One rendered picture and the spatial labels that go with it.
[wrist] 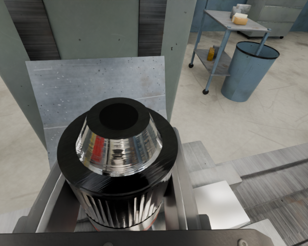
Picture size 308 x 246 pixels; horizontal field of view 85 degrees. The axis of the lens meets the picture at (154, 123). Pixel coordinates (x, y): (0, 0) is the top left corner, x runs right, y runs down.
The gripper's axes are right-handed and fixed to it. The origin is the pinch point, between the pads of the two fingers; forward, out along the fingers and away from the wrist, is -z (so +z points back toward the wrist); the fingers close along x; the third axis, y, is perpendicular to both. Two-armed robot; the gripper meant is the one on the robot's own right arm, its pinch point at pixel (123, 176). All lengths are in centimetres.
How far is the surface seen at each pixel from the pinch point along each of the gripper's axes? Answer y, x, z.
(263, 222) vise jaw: 14.8, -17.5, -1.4
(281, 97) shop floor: 118, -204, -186
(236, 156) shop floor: 119, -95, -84
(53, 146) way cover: 26.8, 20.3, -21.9
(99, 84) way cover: 15.2, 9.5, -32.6
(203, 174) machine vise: 14.8, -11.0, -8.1
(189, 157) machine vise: 18.7, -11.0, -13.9
